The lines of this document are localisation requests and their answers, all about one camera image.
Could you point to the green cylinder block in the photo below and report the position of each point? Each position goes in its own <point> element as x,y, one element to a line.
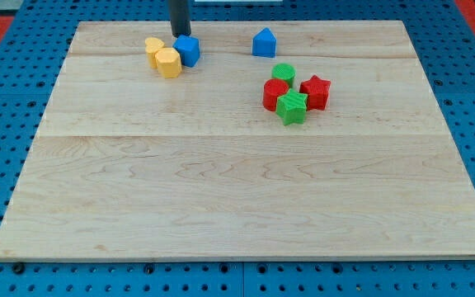
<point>285,72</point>

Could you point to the yellow hexagon block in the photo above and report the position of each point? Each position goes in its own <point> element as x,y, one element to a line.
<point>168,62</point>

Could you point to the red star block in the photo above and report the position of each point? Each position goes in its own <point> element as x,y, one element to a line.
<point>317,90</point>

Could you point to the yellow heart block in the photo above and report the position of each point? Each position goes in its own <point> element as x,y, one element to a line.
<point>152,46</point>

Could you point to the blue cube block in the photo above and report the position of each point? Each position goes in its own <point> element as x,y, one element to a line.
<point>188,48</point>

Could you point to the green star block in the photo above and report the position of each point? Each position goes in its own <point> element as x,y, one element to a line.
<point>292,107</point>

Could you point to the blue triangle block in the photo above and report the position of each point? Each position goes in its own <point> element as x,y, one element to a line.
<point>264,44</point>

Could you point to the red cylinder block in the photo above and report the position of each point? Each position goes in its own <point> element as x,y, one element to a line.
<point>272,89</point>

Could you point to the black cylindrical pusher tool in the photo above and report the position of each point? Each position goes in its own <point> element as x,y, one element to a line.
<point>179,13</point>

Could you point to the wooden board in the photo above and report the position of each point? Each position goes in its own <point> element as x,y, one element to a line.
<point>127,166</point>

